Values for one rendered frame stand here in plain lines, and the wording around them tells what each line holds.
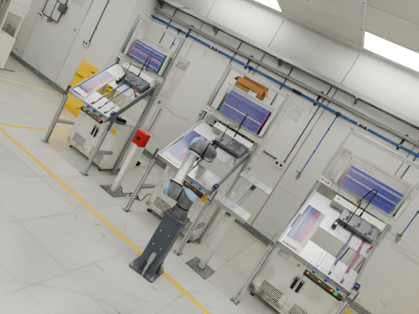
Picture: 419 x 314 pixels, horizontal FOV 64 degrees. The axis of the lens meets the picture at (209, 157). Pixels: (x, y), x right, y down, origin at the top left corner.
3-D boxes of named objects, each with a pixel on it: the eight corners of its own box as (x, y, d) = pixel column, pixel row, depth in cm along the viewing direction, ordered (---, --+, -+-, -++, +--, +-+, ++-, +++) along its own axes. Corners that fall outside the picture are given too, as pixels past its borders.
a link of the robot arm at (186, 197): (189, 211, 265) (197, 197, 262) (174, 203, 264) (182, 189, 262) (190, 206, 276) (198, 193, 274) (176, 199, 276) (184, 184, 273)
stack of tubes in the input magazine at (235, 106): (256, 134, 350) (270, 111, 345) (218, 110, 368) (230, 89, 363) (259, 135, 361) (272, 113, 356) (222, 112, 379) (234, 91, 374)
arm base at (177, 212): (181, 222, 263) (187, 212, 261) (166, 212, 266) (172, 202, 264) (187, 218, 278) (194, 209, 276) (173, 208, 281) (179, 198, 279)
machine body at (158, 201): (188, 245, 360) (217, 198, 349) (142, 208, 385) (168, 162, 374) (211, 235, 420) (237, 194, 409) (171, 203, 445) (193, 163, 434)
